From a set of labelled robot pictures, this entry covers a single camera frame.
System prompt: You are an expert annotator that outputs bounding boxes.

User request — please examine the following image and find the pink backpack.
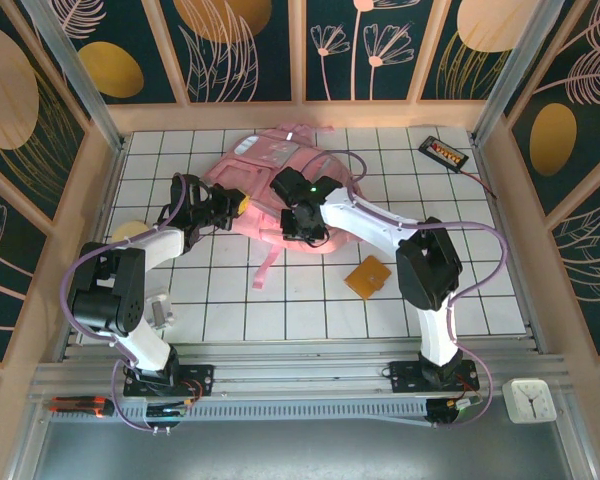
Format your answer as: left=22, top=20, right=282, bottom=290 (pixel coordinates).
left=202, top=124, right=366, bottom=291

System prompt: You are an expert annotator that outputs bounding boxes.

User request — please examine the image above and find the small orange leather wallet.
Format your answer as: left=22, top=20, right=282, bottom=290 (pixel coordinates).
left=343, top=254, right=392, bottom=300

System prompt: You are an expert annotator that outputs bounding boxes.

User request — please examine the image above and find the round wooden disc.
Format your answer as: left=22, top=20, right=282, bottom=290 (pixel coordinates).
left=112, top=219, right=149, bottom=242

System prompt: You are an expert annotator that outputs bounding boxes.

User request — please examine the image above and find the small white metal stand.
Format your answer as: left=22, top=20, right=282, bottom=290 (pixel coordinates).
left=147, top=294, right=175, bottom=332

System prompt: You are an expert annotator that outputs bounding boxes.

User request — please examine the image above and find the black charger box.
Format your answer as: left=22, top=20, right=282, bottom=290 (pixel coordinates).
left=418, top=135, right=470, bottom=173

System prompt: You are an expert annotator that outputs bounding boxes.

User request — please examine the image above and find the small black controller board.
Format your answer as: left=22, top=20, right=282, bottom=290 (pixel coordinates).
left=146, top=402, right=187, bottom=432
left=426, top=397, right=483, bottom=429

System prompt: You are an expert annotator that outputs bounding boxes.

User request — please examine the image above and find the grey metal sheet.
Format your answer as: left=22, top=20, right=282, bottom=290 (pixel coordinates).
left=32, top=418, right=574, bottom=480

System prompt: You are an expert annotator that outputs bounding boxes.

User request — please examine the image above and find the orange and black utility knife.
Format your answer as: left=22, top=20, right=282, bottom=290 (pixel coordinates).
left=49, top=395, right=115, bottom=419

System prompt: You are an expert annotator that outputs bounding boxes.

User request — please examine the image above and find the white square clock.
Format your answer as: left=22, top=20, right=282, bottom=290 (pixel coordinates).
left=502, top=378, right=552, bottom=425

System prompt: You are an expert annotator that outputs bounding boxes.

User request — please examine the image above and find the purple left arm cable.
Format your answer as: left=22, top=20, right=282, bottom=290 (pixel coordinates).
left=62, top=174, right=189, bottom=432

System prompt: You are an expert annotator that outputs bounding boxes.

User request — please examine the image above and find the aluminium mounting rail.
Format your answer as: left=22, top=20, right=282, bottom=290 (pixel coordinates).
left=29, top=339, right=571, bottom=401

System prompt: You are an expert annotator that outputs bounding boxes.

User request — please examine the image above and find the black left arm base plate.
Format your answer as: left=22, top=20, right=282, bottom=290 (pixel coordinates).
left=123, top=363, right=215, bottom=399

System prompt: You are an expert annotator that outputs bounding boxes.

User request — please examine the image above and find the red and black wire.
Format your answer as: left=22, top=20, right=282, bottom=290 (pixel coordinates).
left=457, top=167, right=499, bottom=199

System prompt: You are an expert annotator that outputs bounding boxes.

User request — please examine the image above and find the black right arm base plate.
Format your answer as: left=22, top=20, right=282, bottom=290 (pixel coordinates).
left=388, top=359, right=481, bottom=395

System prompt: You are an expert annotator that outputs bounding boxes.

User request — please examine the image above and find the aluminium frame post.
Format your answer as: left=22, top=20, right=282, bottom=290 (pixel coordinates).
left=19, top=0, right=130, bottom=151
left=472, top=0, right=564, bottom=146

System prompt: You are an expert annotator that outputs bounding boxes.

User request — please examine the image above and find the grey slotted cable duct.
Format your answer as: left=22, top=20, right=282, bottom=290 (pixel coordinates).
left=114, top=399, right=481, bottom=429

